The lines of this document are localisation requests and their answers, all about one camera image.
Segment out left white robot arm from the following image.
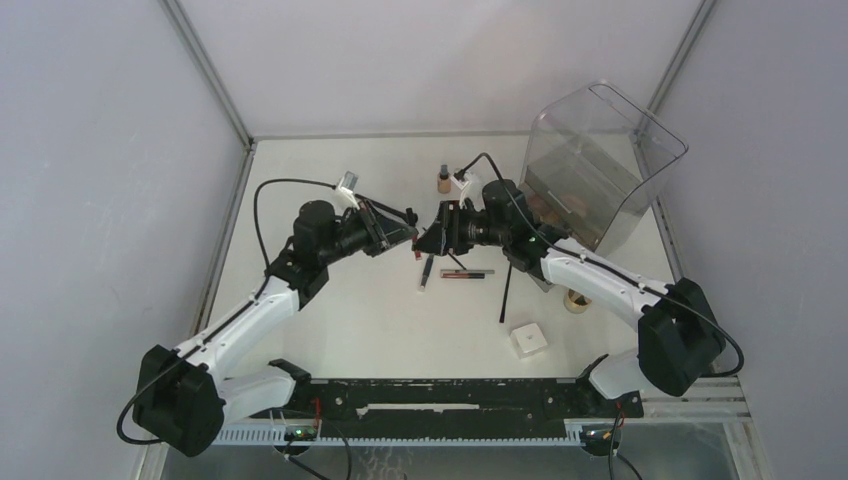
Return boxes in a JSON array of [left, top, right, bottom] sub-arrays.
[[116, 200, 417, 457]]

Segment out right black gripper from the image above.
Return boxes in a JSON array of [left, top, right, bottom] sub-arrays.
[[411, 201, 509, 257]]

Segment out clear acrylic organizer box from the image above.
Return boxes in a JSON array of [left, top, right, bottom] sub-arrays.
[[519, 80, 689, 256]]

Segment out thin black liner pencil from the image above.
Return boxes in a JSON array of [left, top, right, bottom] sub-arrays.
[[448, 253, 468, 270]]

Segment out foundation bottle with pump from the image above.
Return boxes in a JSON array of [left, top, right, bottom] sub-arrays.
[[437, 164, 452, 195]]

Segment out white cube box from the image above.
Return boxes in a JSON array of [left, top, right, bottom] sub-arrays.
[[509, 323, 548, 359]]

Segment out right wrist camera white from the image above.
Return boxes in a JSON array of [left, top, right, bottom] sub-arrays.
[[451, 171, 483, 204]]

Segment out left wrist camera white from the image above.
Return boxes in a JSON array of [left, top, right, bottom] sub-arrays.
[[334, 171, 360, 210]]

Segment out black makeup brush right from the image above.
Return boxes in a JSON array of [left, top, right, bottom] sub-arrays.
[[498, 265, 513, 324]]

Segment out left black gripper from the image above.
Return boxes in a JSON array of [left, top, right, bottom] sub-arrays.
[[319, 200, 418, 267]]

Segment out black concealer tube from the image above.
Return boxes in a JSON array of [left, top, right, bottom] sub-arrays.
[[418, 254, 434, 292]]

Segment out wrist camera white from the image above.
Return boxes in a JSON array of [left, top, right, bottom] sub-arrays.
[[451, 171, 483, 204], [334, 171, 360, 210]]

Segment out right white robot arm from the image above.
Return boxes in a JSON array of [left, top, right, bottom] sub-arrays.
[[414, 180, 730, 416]]

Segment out black powder brush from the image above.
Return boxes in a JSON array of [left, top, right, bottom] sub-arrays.
[[355, 194, 419, 226]]

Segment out black mounting rail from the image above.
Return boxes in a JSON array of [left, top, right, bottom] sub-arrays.
[[285, 378, 644, 441]]

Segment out silver and red lip pencils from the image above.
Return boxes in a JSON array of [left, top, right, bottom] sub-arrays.
[[440, 269, 495, 280]]

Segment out gold round jar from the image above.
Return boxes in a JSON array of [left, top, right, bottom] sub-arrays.
[[563, 289, 592, 315]]

